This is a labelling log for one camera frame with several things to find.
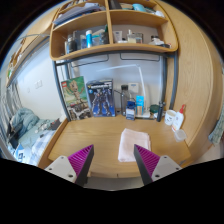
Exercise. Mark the robot model kit box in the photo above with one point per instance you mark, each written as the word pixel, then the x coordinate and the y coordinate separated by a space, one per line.
pixel 100 98

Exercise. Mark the light wooden wardrobe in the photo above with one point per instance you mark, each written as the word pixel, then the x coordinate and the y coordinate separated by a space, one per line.
pixel 200 73

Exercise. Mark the dark green round container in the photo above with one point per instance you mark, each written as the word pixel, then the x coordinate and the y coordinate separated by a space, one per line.
pixel 154 109

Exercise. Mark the light blue carton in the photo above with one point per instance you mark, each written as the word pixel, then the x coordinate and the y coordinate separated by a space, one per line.
pixel 140 104

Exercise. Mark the white mug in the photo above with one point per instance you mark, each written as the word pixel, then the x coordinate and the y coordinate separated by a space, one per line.
pixel 169 117

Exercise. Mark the grey metal desk frame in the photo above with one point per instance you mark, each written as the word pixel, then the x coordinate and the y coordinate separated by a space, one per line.
pixel 173 83

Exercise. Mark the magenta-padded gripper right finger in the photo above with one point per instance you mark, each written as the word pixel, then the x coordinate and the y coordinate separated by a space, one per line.
pixel 166 166

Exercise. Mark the clear plastic container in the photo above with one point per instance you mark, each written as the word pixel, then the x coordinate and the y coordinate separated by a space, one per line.
pixel 180 135

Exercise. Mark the wooden shelf unit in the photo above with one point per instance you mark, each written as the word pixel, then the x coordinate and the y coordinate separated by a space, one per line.
pixel 113 48

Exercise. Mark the small dark blue box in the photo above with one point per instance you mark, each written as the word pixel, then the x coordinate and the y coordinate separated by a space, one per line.
pixel 130 111

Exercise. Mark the green patterned hanging towel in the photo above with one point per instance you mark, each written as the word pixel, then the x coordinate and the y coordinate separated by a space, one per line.
pixel 218 128

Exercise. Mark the white wall switch plate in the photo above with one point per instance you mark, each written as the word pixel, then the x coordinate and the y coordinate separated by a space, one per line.
pixel 38 84

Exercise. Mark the clear bottle with dark cap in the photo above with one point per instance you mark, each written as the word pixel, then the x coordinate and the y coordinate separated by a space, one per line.
pixel 124 98

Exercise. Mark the tree figure toy box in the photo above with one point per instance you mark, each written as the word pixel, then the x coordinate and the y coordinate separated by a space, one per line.
pixel 76 98

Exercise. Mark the bed with grey-green bedding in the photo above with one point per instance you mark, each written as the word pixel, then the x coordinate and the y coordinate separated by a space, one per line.
pixel 28 130

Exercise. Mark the pink towel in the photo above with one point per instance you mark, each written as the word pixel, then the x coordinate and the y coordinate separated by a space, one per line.
pixel 131 143

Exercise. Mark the white square wall device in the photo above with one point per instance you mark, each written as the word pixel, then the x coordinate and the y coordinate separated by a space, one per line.
pixel 133 87

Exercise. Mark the black tumbler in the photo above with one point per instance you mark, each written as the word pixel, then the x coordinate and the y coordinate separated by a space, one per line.
pixel 160 111

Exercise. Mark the white bottle with red pump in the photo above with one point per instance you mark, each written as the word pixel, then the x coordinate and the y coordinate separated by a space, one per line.
pixel 178 121

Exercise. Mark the white desk lamp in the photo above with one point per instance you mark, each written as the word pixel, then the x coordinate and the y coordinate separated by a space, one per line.
pixel 142 83

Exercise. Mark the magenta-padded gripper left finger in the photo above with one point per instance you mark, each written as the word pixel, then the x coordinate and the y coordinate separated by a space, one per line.
pixel 58 166

